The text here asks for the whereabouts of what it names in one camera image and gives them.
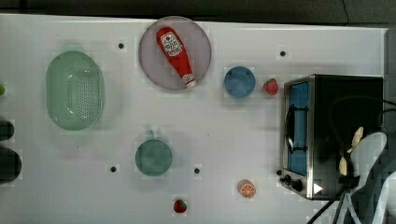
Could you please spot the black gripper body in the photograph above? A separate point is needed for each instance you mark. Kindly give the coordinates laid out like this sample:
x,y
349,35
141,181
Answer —
x,y
348,181

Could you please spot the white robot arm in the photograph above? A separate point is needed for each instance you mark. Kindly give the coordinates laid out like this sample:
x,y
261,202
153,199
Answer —
x,y
373,163

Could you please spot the silver toaster oven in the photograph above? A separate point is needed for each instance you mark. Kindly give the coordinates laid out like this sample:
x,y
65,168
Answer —
x,y
321,114

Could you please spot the orange toy half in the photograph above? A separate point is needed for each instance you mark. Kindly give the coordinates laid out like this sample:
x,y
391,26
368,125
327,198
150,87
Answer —
x,y
246,188

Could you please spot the red toy strawberry by bowl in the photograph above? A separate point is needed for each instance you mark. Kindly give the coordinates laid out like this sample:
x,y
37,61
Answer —
x,y
271,86

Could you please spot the blue plastic bowl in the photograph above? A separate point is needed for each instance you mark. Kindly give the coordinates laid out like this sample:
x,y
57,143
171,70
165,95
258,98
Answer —
x,y
239,82

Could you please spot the red toy strawberry near edge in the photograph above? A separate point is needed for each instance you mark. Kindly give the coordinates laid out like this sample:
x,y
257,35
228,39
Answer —
x,y
180,206

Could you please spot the green mug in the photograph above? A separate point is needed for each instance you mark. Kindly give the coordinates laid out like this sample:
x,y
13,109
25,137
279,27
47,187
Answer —
x,y
153,157

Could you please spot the grey round plate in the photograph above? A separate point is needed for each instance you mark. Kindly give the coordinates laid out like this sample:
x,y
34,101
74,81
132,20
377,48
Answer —
x,y
154,64

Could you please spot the red plush ketchup bottle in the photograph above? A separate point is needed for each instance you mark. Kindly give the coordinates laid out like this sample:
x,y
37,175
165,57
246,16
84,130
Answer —
x,y
176,54

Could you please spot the green plastic colander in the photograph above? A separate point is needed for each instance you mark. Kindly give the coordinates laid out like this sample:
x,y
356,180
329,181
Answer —
x,y
75,90

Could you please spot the green toy fruit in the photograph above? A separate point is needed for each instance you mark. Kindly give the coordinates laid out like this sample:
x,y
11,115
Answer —
x,y
2,90

